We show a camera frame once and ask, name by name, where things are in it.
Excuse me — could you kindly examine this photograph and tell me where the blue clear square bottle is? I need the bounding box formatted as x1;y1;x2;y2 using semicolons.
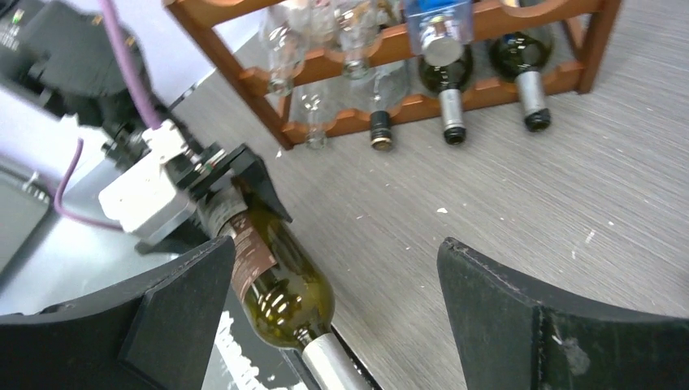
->
402;0;474;67

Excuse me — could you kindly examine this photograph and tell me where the clear tapered glass bottle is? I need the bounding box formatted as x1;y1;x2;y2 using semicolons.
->
299;80;332;150

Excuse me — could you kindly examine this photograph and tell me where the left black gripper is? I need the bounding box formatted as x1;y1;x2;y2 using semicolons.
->
162;143;293;223

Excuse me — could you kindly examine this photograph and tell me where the clear square slim bottle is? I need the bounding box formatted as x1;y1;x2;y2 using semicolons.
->
330;1;379;80

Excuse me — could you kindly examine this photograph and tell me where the brown wooden wine rack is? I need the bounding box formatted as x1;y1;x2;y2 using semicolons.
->
165;1;621;150

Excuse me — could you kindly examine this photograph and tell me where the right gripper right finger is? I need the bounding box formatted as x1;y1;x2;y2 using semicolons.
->
437;237;688;389

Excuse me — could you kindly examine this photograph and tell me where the olive green wine bottle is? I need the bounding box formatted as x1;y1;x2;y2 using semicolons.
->
202;185;370;389

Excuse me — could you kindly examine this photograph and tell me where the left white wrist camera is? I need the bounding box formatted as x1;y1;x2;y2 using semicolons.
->
98;119;196;245

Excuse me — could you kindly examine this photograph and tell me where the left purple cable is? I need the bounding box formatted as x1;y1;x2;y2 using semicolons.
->
52;0;165;233

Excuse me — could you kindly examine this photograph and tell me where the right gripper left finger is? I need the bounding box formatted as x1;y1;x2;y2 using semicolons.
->
1;237;235;389

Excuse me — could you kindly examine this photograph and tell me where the dark green wine bottle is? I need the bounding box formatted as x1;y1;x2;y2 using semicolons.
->
487;24;554;132

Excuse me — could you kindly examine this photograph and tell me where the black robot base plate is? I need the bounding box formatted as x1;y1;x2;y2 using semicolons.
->
201;296;319;390

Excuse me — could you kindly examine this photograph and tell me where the clear slim glass bottle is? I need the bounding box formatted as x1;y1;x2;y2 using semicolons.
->
259;1;312;97

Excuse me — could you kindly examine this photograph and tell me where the dark wine bottle cream label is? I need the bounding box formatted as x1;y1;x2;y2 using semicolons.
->
418;45;474;145

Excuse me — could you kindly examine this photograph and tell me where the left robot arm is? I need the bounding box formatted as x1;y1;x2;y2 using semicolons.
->
1;1;287;232

